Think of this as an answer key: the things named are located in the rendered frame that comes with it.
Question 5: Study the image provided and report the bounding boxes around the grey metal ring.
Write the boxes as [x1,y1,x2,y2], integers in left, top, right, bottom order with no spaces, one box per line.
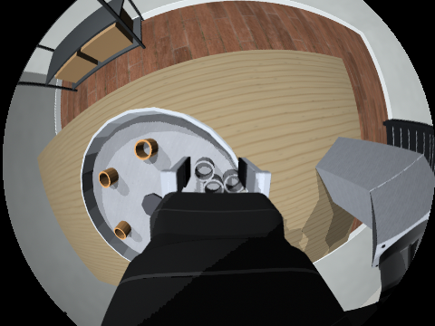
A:
[222,169,243,193]
[203,174,224,192]
[193,158,215,182]

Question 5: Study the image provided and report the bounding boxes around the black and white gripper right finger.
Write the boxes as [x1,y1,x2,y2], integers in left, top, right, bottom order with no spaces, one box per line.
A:
[237,158,272,197]

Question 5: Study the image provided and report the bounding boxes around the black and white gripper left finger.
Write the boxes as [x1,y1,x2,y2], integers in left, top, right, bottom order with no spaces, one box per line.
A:
[160,157,191,198]

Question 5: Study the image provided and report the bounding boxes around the bronze bushing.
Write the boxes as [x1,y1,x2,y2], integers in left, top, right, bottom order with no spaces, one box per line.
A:
[99,168,119,187]
[113,221,131,240]
[134,139,159,160]

